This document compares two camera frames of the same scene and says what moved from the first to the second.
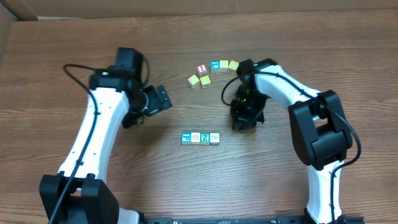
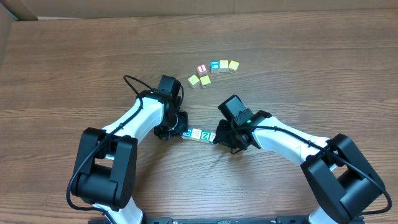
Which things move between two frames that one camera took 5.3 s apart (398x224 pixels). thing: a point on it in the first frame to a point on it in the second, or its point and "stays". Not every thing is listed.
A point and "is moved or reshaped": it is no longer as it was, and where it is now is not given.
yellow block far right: (233, 66) stays
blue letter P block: (186, 138) is moved or reshaped
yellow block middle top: (224, 65) stays
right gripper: (240, 117) to (221, 135)
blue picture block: (214, 66) stays
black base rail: (279, 219) stays
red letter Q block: (214, 139) stays
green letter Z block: (204, 138) stays
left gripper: (155, 103) to (182, 126)
